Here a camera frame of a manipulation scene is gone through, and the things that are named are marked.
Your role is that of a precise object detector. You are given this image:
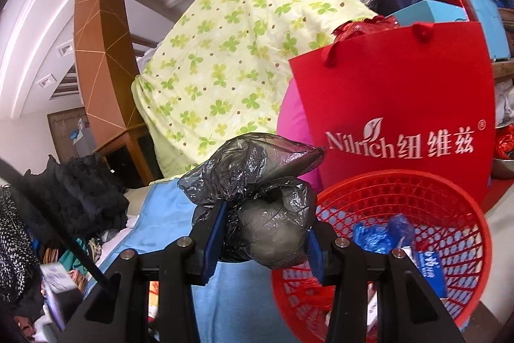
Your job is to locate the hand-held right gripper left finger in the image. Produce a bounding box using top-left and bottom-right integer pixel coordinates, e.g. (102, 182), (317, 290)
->
(58, 200), (229, 343)

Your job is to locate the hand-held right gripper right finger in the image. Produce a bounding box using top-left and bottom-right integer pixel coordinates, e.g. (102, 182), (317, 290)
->
(307, 220), (468, 343)

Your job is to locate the black plastic bag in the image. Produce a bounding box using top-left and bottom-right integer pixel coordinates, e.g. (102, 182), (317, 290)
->
(178, 133), (327, 270)

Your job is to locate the blue plastic bag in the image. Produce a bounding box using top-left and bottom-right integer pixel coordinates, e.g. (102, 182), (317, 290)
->
(353, 213), (416, 255)

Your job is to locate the dark blue foil box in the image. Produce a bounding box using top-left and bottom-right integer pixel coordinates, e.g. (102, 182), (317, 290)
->
(415, 248), (448, 297)

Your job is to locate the red plastic mesh basket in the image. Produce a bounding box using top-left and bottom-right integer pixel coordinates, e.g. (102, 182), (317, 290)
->
(271, 169), (494, 343)

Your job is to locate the light blue blanket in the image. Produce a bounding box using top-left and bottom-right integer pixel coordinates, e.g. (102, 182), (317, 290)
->
(96, 178), (326, 343)

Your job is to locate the pink pillow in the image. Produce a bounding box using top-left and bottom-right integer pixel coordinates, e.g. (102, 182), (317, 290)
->
(277, 80), (326, 193)

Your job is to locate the black cloth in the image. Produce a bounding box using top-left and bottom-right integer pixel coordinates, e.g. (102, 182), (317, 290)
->
(16, 154), (129, 239)

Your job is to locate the blue white carton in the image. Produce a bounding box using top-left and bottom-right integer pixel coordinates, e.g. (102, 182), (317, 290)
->
(41, 264), (78, 294)

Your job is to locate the red paper bag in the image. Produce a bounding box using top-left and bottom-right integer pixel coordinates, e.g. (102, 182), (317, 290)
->
(288, 21), (496, 207)

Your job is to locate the wooden door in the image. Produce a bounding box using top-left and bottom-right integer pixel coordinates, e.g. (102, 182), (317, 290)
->
(47, 108), (97, 165)

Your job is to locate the black white dotted garment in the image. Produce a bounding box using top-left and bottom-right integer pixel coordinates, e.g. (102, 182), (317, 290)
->
(0, 186), (41, 303)

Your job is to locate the green clover quilt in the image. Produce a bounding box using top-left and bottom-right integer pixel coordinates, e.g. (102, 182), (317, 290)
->
(132, 0), (380, 177)

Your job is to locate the metal bowl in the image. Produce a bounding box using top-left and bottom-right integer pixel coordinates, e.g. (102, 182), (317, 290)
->
(490, 156), (514, 179)

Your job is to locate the brown wooden display cabinet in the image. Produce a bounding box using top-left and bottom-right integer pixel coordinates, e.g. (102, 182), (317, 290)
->
(73, 0), (161, 189)

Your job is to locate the crumpled red plastic bag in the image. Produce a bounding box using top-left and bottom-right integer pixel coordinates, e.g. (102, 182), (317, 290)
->
(331, 15), (402, 42)

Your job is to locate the light blue cardboard box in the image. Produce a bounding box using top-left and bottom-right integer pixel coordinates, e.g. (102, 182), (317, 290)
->
(387, 0), (470, 26)

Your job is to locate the blue plastic storage bin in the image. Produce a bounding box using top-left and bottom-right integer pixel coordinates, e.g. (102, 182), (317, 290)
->
(460, 0), (512, 60)

